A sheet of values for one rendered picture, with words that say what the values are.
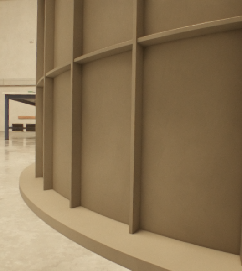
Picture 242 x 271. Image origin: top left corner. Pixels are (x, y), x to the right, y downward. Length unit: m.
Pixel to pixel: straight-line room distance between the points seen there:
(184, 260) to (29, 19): 7.58
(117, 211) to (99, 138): 0.17
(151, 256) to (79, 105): 0.38
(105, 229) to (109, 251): 0.06
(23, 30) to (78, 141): 7.20
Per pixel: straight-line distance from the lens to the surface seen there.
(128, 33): 0.49
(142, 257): 0.39
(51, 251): 0.46
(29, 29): 7.57
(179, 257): 0.40
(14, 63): 7.47
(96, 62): 0.53
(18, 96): 4.18
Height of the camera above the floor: 0.23
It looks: 2 degrees down
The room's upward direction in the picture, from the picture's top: 1 degrees clockwise
